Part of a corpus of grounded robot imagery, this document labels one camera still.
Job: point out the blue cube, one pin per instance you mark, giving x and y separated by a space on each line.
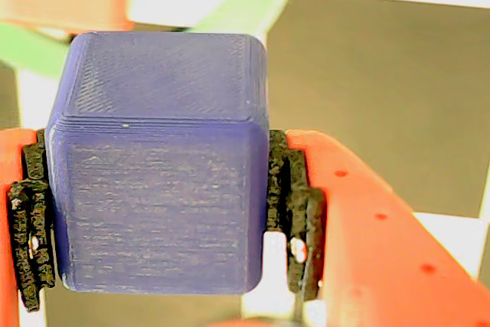
161 170

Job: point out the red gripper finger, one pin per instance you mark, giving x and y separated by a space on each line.
363 246
11 158

